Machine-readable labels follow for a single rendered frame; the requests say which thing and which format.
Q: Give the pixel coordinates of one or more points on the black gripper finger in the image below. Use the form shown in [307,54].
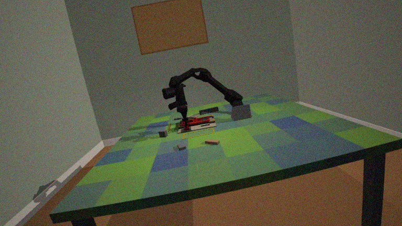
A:
[184,113]

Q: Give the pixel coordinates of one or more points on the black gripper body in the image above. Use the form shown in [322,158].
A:
[181,103]

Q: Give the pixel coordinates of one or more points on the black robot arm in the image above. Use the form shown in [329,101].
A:
[176,88]

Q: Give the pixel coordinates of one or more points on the brown rectangular block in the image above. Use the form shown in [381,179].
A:
[214,142]

